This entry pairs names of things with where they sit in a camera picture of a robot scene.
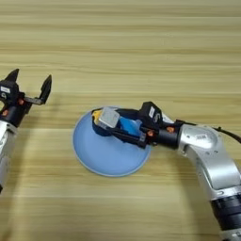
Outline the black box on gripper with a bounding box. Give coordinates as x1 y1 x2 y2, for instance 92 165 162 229
0 79 21 103
138 101 163 128

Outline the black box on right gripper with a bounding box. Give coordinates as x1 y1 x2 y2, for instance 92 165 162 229
138 101 163 128

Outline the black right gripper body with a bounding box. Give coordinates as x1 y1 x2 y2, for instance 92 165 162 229
138 120 182 151

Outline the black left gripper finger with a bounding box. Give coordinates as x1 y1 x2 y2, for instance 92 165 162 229
4 68 21 84
24 74 53 106

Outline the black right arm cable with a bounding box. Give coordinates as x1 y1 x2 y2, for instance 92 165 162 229
213 125 241 144

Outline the yellow tape measure with strap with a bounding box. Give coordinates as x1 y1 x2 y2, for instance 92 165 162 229
90 106 121 138

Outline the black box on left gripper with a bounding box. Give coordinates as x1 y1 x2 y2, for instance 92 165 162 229
0 79 21 103

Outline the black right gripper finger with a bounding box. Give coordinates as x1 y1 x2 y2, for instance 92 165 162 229
116 107 141 122
107 128 149 150

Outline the light blue round plate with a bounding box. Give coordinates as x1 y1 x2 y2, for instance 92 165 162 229
72 105 153 178

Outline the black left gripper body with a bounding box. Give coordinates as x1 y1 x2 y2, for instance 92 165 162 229
0 91 33 128

